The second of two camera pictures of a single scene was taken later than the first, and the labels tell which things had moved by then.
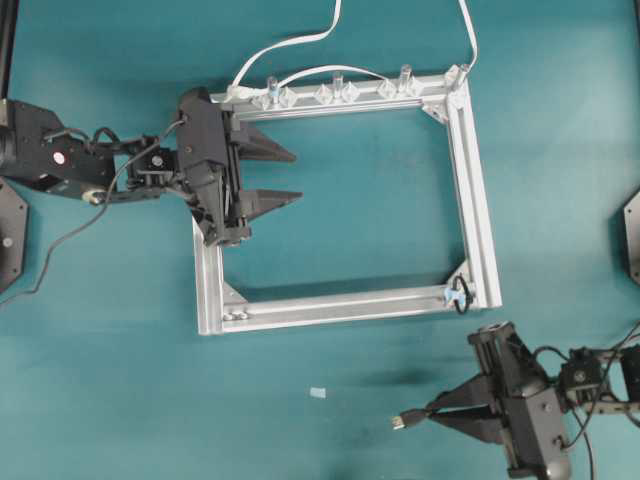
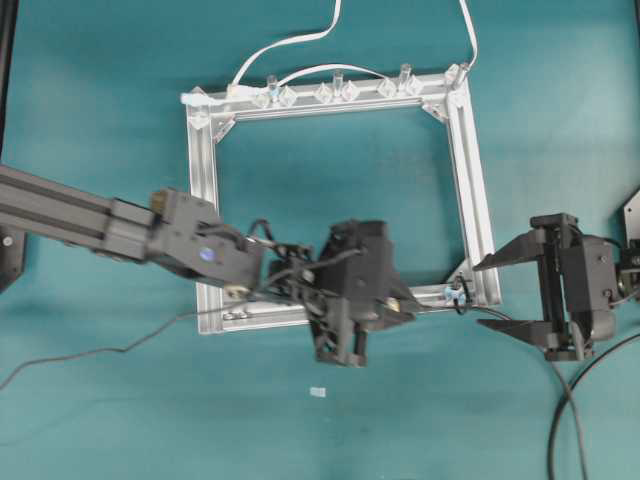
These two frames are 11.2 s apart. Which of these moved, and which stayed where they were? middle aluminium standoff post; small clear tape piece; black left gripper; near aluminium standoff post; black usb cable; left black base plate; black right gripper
Moved: black left gripper; black usb cable; black right gripper
Stayed: near aluminium standoff post; left black base plate; small clear tape piece; middle aluminium standoff post
